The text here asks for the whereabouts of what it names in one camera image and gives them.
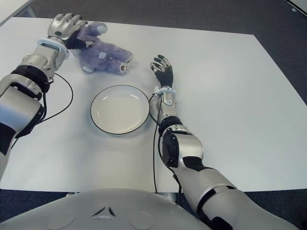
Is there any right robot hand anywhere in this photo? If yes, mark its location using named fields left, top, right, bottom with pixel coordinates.
left=150, top=54, right=175, bottom=91

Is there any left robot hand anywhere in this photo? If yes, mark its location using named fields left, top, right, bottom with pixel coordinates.
left=47, top=13, right=95, bottom=50

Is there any purple plush doll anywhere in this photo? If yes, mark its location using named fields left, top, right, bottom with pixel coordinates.
left=71, top=21, right=133, bottom=76

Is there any white plate black rim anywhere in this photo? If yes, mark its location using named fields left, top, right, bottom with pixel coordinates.
left=90, top=84, right=151, bottom=134

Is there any white side table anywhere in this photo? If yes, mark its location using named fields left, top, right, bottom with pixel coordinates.
left=0, top=0, right=33, bottom=26

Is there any grey robot torso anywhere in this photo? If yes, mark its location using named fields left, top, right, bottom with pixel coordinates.
left=0, top=188, right=210, bottom=230

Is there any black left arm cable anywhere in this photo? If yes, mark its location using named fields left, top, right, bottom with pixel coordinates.
left=13, top=71, right=74, bottom=141

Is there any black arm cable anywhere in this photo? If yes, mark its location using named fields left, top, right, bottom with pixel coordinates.
left=13, top=71, right=74, bottom=141
left=148, top=93, right=162, bottom=194

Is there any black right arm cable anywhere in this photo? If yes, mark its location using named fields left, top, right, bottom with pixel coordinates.
left=148, top=93, right=162, bottom=194

